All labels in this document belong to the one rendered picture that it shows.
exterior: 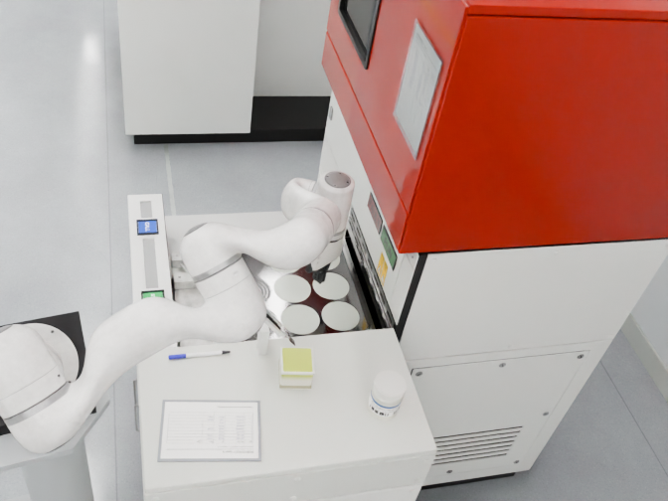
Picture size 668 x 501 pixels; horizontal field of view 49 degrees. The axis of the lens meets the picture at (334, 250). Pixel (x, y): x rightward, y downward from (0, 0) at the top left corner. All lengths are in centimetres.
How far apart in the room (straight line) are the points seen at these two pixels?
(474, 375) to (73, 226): 202
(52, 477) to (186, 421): 51
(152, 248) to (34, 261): 141
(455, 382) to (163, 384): 86
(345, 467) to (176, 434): 36
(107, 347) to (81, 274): 192
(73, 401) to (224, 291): 32
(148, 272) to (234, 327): 60
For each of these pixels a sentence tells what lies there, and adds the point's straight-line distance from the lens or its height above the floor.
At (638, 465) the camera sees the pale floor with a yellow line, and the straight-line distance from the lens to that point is 314.
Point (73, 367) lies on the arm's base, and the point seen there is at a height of 93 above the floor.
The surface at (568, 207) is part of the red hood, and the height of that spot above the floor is 134.
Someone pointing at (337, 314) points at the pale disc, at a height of 90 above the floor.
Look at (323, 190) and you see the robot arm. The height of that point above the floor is 128.
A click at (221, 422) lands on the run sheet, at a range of 163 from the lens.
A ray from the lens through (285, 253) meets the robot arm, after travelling 134.
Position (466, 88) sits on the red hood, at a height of 165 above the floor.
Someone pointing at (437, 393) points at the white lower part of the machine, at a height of 65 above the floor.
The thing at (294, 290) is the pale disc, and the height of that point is 90.
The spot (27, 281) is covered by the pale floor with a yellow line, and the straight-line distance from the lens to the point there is 327.
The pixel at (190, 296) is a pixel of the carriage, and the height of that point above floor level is 88.
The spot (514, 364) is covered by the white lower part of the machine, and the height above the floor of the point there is 75.
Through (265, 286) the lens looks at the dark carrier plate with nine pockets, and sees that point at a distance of 197.
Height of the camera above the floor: 234
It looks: 43 degrees down
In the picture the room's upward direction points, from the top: 11 degrees clockwise
